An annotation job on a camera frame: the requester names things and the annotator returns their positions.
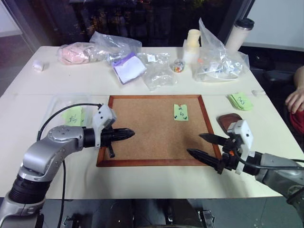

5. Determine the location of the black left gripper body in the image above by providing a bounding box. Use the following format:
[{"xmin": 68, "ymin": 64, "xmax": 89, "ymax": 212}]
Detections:
[{"xmin": 100, "ymin": 127, "xmax": 116, "ymax": 159}]

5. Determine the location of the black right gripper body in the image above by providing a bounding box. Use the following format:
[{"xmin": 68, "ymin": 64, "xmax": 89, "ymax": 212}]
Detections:
[{"xmin": 221, "ymin": 134, "xmax": 242, "ymax": 172}]

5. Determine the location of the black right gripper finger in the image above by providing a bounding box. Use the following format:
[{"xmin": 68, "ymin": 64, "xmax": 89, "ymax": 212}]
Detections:
[
  {"xmin": 199, "ymin": 133, "xmax": 229, "ymax": 146},
  {"xmin": 187, "ymin": 148, "xmax": 226, "ymax": 176}
]

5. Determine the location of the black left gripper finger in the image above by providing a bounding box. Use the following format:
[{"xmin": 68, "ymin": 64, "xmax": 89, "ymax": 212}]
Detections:
[
  {"xmin": 113, "ymin": 135, "xmax": 134, "ymax": 143},
  {"xmin": 113, "ymin": 128, "xmax": 136, "ymax": 136}
]

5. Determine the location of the wood framed cork board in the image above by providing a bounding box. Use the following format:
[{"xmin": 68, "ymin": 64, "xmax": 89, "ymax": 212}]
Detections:
[{"xmin": 95, "ymin": 95, "xmax": 223, "ymax": 168}]

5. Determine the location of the green note with scribble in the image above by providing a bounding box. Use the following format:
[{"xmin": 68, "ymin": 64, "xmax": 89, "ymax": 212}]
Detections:
[{"xmin": 62, "ymin": 106, "xmax": 85, "ymax": 127}]

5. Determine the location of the green sticky note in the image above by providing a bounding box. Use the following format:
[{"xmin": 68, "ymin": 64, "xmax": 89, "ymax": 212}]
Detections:
[{"xmin": 173, "ymin": 103, "xmax": 190, "ymax": 122}]

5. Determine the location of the clear glass jar with candies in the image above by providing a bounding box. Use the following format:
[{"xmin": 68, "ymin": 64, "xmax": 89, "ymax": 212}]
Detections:
[{"xmin": 172, "ymin": 59, "xmax": 187, "ymax": 74}]

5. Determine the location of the bystander bare hand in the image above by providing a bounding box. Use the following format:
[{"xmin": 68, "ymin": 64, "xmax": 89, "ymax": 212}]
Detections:
[{"xmin": 285, "ymin": 86, "xmax": 304, "ymax": 114}]

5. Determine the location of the brown oval leather tray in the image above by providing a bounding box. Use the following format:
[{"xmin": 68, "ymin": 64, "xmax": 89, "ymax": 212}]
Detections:
[{"xmin": 218, "ymin": 114, "xmax": 246, "ymax": 134}]

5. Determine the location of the stack of green notes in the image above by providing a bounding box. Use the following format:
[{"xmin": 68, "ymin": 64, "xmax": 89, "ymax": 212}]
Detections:
[{"xmin": 226, "ymin": 92, "xmax": 254, "ymax": 112}]

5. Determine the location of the purple white paper pack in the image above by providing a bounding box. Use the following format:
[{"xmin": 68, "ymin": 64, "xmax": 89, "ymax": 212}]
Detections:
[{"xmin": 111, "ymin": 52, "xmax": 147, "ymax": 85}]

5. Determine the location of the flat clear plastic bag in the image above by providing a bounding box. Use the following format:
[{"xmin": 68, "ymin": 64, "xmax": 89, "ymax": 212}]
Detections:
[{"xmin": 139, "ymin": 52, "xmax": 179, "ymax": 92}]

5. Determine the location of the red cloth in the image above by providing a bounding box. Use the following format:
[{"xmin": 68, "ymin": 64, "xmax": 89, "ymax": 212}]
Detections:
[{"xmin": 288, "ymin": 111, "xmax": 304, "ymax": 136}]

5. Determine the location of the large clear bag with items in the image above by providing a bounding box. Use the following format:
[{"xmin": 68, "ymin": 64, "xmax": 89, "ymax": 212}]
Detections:
[{"xmin": 191, "ymin": 17, "xmax": 250, "ymax": 83}]

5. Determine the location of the crumpled clear plastic bag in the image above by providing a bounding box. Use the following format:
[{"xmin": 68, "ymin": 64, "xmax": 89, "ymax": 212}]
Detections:
[{"xmin": 88, "ymin": 31, "xmax": 143, "ymax": 64}]

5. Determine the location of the bag of pink items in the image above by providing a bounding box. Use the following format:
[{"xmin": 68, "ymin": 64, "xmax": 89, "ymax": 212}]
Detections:
[{"xmin": 57, "ymin": 42, "xmax": 96, "ymax": 65}]

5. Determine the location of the white plastic bottle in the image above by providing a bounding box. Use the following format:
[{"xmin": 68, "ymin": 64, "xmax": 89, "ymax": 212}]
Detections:
[{"xmin": 182, "ymin": 28, "xmax": 202, "ymax": 65}]

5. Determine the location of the white tumbler with black lid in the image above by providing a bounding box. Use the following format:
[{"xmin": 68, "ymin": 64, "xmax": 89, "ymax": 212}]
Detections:
[{"xmin": 224, "ymin": 18, "xmax": 256, "ymax": 53}]

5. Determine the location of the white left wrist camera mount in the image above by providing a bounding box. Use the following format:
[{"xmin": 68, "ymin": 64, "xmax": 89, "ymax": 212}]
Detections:
[{"xmin": 92, "ymin": 103, "xmax": 118, "ymax": 148}]

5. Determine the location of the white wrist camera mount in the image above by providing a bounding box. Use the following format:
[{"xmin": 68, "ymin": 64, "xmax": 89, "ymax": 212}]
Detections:
[
  {"xmin": 92, "ymin": 103, "xmax": 118, "ymax": 148},
  {"xmin": 226, "ymin": 119, "xmax": 255, "ymax": 176}
]

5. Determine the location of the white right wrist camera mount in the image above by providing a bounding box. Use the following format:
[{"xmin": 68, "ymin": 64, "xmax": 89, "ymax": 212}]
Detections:
[{"xmin": 226, "ymin": 119, "xmax": 255, "ymax": 176}]

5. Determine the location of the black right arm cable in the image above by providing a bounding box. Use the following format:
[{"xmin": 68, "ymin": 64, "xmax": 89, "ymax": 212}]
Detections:
[{"xmin": 237, "ymin": 154, "xmax": 304, "ymax": 171}]

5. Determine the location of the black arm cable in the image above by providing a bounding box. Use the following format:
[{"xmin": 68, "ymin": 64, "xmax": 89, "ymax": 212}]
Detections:
[
  {"xmin": 237, "ymin": 154, "xmax": 304, "ymax": 171},
  {"xmin": 37, "ymin": 103, "xmax": 104, "ymax": 228}
]

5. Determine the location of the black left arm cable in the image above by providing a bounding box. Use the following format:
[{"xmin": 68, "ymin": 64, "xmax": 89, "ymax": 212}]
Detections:
[{"xmin": 37, "ymin": 103, "xmax": 104, "ymax": 228}]

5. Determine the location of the metal bracket under table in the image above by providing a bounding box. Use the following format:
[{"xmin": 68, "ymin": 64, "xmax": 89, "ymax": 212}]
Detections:
[
  {"xmin": 63, "ymin": 214, "xmax": 80, "ymax": 228},
  {"xmin": 198, "ymin": 209, "xmax": 216, "ymax": 228}
]

